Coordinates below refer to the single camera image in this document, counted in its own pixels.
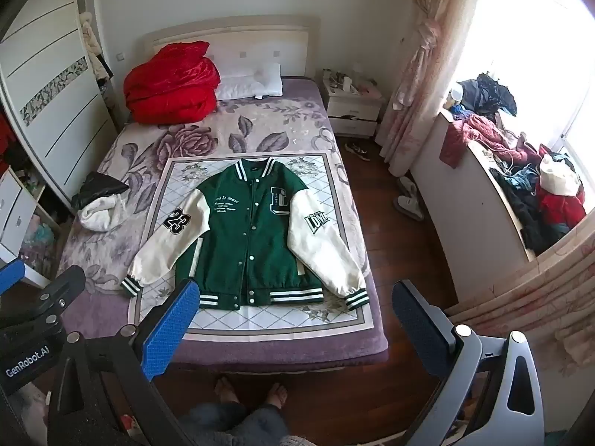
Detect white floral quilted mat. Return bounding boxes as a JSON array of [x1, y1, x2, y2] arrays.
[[128, 151, 373, 342]]

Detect beige hanging cloth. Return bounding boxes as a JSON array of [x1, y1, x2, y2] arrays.
[[77, 9, 115, 89]]

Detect pile of clothes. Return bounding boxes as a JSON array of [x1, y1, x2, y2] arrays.
[[439, 72, 589, 256]]

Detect cream bed headboard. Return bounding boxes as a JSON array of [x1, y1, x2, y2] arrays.
[[139, 15, 321, 80]]

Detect red quilt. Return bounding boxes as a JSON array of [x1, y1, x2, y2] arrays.
[[123, 41, 221, 126]]

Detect white storage drawer unit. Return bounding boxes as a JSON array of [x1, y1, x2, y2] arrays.
[[0, 167, 61, 289]]

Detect white pillow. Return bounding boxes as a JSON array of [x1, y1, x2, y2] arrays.
[[211, 62, 284, 101]]

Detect white nightstand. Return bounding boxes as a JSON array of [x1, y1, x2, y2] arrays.
[[323, 70, 386, 138]]

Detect white hat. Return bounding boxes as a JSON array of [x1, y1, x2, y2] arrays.
[[539, 153, 582, 197]]

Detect loose pink floral curtain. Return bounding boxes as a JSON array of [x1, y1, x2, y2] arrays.
[[441, 223, 595, 446]]

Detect purple floral blanket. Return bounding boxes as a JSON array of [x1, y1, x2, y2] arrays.
[[58, 77, 390, 373]]

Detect person's right foot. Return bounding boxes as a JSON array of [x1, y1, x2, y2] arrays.
[[266, 382, 289, 408]]

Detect black and white garment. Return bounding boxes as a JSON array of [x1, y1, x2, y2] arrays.
[[72, 171, 131, 233]]

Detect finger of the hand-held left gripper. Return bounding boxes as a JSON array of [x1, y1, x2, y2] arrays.
[[0, 260, 27, 296], [25, 265, 87, 326]]

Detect green varsity jacket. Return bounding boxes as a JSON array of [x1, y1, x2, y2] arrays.
[[121, 157, 370, 311]]

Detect tied pink floral curtain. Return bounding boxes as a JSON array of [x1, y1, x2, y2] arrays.
[[374, 0, 486, 177]]

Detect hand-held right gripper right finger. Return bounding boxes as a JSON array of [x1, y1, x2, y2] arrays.
[[393, 280, 544, 446]]

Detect dark sneaker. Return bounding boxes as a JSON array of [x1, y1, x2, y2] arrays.
[[344, 142, 373, 162]]

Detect white window ledge cabinet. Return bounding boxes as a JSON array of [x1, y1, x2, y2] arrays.
[[411, 109, 540, 305]]

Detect white slipper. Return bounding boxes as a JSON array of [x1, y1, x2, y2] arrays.
[[395, 175, 421, 198], [393, 195, 426, 222]]

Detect white sliding wardrobe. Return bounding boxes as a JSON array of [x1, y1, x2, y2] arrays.
[[0, 0, 122, 219]]

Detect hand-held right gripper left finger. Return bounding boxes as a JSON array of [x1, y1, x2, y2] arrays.
[[46, 279, 200, 446]]

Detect person's legs in jeans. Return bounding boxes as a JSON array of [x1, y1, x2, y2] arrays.
[[188, 402, 291, 446]]

